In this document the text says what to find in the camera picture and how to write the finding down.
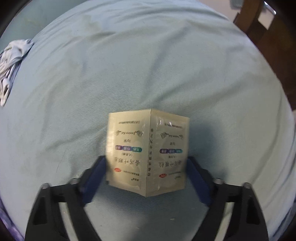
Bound grey crumpled clothes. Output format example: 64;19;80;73
0;39;35;107

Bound bed with teal sheet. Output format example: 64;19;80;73
0;0;296;241

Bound brown wooden chair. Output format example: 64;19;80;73
232;0;284;50

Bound beige sachet strip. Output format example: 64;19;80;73
105;108;190;198

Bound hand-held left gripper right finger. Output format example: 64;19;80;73
187;156;270;241

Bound purple quilt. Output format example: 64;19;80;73
0;199;25;241

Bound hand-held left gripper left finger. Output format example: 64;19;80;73
24;156;107;241

